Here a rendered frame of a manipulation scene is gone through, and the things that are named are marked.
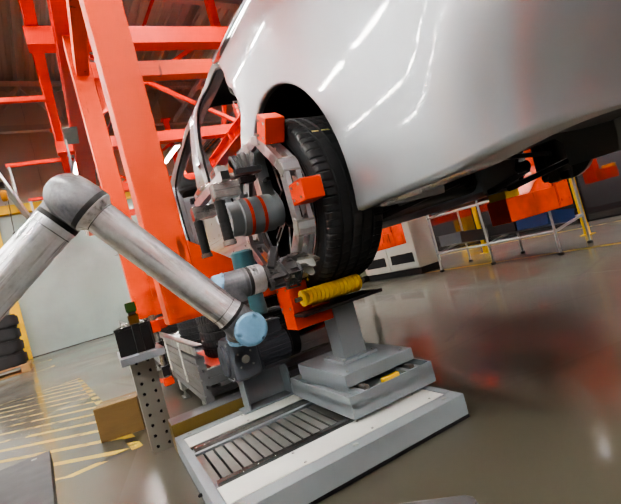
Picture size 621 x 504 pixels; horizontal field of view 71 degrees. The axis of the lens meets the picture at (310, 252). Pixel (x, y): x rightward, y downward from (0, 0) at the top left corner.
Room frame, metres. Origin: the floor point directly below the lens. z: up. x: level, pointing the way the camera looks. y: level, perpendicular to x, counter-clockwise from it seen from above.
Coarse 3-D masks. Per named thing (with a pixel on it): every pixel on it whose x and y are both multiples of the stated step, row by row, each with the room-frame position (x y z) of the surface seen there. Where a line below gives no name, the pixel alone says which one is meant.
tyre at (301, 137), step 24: (288, 120) 1.54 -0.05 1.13; (312, 120) 1.55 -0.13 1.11; (288, 144) 1.50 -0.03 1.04; (312, 144) 1.42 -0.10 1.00; (336, 144) 1.46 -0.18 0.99; (312, 168) 1.40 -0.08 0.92; (336, 168) 1.41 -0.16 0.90; (336, 192) 1.41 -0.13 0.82; (336, 216) 1.41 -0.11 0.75; (360, 216) 1.45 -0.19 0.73; (264, 240) 1.92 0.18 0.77; (336, 240) 1.44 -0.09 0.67; (360, 240) 1.49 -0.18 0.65; (336, 264) 1.50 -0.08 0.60; (360, 264) 1.59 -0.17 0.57
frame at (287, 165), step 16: (256, 144) 1.53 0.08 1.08; (272, 144) 1.52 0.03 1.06; (272, 160) 1.45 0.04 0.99; (288, 160) 1.41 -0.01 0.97; (288, 176) 1.40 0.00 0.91; (288, 192) 1.40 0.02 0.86; (304, 208) 1.42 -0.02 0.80; (304, 224) 1.40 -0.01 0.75; (256, 240) 1.86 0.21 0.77; (304, 240) 1.48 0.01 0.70; (256, 256) 1.81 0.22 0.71
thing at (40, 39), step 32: (32, 0) 3.70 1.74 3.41; (64, 0) 3.20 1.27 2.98; (32, 32) 3.99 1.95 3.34; (64, 32) 3.56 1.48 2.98; (160, 32) 4.51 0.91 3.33; (192, 32) 4.66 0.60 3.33; (224, 32) 4.82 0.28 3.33; (64, 64) 4.00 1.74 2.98; (64, 96) 5.01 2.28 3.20; (224, 128) 7.86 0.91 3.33; (64, 160) 7.53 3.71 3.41; (224, 160) 8.64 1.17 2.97
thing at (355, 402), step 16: (400, 368) 1.59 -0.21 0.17; (416, 368) 1.55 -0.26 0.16; (432, 368) 1.58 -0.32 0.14; (304, 384) 1.73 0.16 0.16; (320, 384) 1.73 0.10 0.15; (368, 384) 1.47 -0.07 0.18; (384, 384) 1.48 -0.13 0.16; (400, 384) 1.51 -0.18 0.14; (416, 384) 1.54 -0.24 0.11; (320, 400) 1.63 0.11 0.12; (336, 400) 1.51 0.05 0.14; (352, 400) 1.42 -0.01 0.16; (368, 400) 1.45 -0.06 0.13; (384, 400) 1.48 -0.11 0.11; (352, 416) 1.43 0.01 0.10
